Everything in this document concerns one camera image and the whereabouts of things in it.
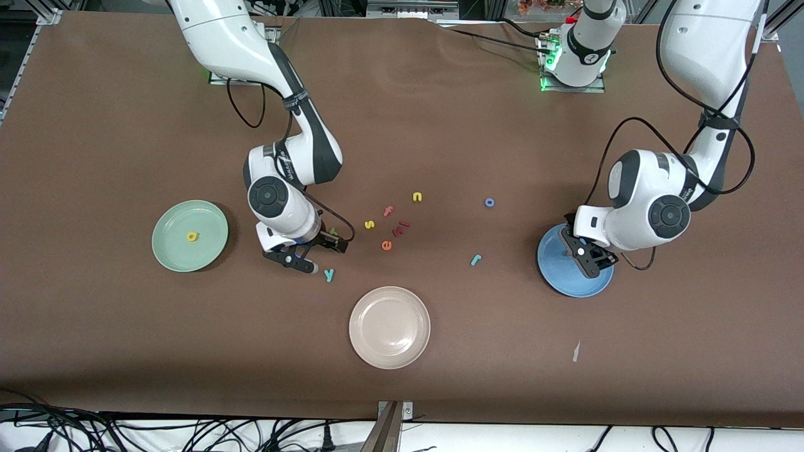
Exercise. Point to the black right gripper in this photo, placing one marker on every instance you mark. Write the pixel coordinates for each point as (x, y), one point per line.
(326, 239)

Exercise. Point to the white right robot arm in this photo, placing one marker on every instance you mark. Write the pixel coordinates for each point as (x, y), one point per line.
(220, 37)

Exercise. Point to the beige plastic plate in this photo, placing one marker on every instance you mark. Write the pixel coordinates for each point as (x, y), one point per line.
(389, 328)

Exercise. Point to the green plastic plate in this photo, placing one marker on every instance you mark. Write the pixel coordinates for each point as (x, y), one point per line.
(176, 251)

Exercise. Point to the blue plastic plate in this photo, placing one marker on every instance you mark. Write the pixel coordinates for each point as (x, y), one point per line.
(565, 282)

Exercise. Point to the grey background box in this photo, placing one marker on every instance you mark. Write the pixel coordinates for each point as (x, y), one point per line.
(411, 9)

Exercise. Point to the white tape scrap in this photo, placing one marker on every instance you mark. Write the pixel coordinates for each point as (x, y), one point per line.
(576, 353)

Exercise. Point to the orange artificial flowers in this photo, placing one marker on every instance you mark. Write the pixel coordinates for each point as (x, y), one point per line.
(540, 6)

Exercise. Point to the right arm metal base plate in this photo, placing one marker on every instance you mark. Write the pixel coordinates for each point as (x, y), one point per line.
(251, 81)

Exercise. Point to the grey metal bracket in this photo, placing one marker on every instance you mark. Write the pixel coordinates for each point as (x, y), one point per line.
(407, 411)

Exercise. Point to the dark camera mount post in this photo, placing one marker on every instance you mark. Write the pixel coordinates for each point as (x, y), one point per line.
(383, 433)

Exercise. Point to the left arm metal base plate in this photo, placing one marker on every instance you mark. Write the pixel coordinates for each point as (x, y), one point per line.
(597, 88)

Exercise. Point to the aluminium frame rail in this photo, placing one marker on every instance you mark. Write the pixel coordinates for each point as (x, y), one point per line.
(774, 25)
(25, 59)

